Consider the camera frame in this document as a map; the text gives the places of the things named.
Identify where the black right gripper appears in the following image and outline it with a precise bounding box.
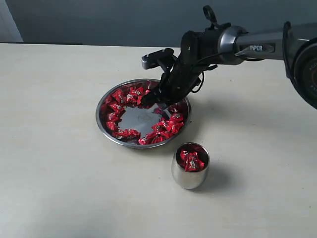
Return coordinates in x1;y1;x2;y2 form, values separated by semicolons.
141;30;220;110

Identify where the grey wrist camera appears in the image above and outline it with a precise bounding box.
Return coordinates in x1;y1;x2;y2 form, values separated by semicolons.
141;48;177;71

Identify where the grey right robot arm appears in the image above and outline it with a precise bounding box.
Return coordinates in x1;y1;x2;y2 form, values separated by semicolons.
141;5;317;108

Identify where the stainless steel cup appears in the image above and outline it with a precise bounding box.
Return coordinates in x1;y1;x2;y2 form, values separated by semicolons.
171;142;210;190

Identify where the round stainless steel plate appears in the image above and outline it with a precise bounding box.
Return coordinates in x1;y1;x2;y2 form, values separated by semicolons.
96;79;191;149

